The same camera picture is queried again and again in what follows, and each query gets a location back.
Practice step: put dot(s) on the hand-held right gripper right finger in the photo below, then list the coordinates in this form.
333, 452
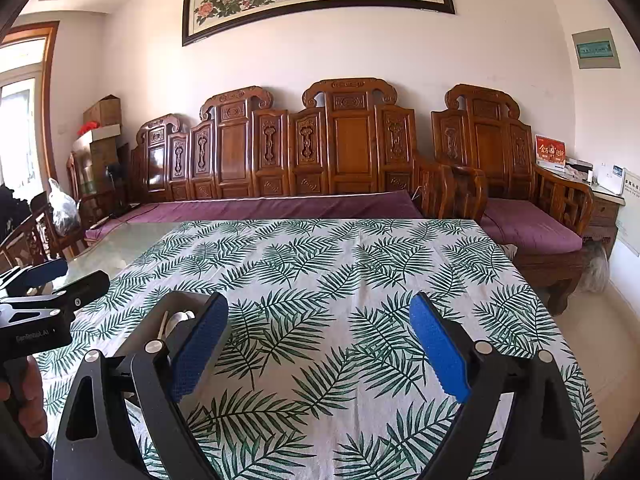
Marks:
440, 345

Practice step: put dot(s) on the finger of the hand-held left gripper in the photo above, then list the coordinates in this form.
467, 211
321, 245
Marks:
85, 285
45, 270

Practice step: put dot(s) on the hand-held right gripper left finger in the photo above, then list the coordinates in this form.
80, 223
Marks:
200, 345

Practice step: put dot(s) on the white soup spoon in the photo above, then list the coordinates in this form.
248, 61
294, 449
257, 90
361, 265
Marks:
182, 317

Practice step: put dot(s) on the light wooden chopstick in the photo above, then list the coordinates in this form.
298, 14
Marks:
162, 325

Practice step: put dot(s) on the grey rectangular container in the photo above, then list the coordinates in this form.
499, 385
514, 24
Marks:
145, 320

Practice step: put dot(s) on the person's left hand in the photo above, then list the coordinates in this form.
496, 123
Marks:
32, 400

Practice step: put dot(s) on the wooden dining chair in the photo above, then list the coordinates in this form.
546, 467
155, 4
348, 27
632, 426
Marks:
35, 245

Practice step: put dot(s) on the plastic bag with dark contents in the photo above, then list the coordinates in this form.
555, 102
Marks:
64, 207

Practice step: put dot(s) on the black cloth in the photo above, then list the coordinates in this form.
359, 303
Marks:
10, 210

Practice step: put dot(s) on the leaf print tablecloth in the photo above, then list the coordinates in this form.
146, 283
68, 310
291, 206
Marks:
325, 360

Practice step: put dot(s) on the large printed cardboard box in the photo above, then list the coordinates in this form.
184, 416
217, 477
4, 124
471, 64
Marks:
100, 167

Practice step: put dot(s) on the small black fan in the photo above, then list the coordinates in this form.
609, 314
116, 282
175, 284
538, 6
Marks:
114, 171

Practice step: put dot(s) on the square purple seat cushion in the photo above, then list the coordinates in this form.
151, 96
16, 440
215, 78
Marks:
530, 227

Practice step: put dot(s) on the red decoration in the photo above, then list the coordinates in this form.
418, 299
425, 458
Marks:
89, 128

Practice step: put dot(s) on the white flat box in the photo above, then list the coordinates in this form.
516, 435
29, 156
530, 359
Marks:
107, 132

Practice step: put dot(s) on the long purple sofa cushion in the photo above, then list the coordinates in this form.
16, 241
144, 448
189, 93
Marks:
275, 207

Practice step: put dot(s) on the brown cardboard box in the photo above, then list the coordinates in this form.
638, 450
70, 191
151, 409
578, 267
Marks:
102, 111

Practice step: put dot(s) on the crumpled translucent plastic bag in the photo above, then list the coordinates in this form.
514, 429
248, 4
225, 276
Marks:
595, 270

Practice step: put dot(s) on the carved wooden armchair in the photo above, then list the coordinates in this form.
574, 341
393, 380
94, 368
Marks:
480, 140

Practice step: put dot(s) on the wooden side table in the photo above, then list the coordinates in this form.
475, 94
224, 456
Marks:
605, 210

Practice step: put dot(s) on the carved wooden sofa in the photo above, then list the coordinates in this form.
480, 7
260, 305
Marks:
350, 145

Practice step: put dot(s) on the red desk calendar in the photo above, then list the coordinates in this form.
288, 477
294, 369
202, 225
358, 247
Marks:
550, 151

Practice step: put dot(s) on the white leaning panel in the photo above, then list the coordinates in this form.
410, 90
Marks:
630, 225

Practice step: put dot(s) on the white device box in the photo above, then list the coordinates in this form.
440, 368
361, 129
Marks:
612, 179

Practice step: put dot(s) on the wooden door frame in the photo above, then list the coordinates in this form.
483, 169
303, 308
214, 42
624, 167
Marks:
50, 100

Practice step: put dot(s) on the grey wall panel box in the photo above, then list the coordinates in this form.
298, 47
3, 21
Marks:
596, 49

